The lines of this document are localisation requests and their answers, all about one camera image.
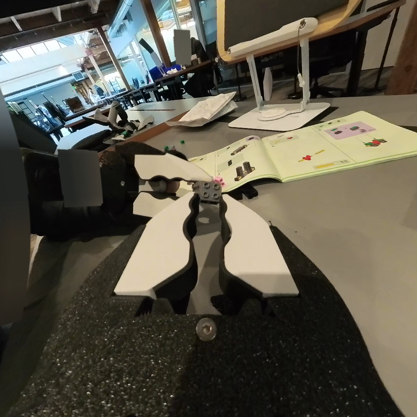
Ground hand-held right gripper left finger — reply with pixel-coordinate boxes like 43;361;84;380
113;192;200;300

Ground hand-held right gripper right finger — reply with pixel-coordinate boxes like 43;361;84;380
218;194;300;298

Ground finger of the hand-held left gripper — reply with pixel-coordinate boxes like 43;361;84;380
134;152;213;184
133;192;190;223

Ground small dark grey toy brick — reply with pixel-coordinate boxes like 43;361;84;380
199;180;225;205

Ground pale neighbouring table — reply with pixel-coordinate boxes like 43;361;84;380
63;99;199;134

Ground torn white plastic bags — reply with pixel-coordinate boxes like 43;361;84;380
81;101;155;144

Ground black toy brick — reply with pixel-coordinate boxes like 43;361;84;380
228;184;258;200

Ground white paper bag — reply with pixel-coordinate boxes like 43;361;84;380
164;91;239;127

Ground long dark wooden table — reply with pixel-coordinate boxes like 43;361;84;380
153;60;212;101

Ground white metal stand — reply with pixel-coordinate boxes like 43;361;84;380
227;17;331;132

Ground green instruction booklet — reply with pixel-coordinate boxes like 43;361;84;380
188;111;417;193

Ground dark board with wooden rim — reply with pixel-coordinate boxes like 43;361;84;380
216;0;363;63

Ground wooden table with dark legs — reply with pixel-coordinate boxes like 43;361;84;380
228;0;406;98

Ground white pull cord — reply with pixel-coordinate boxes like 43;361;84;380
295;21;308;88

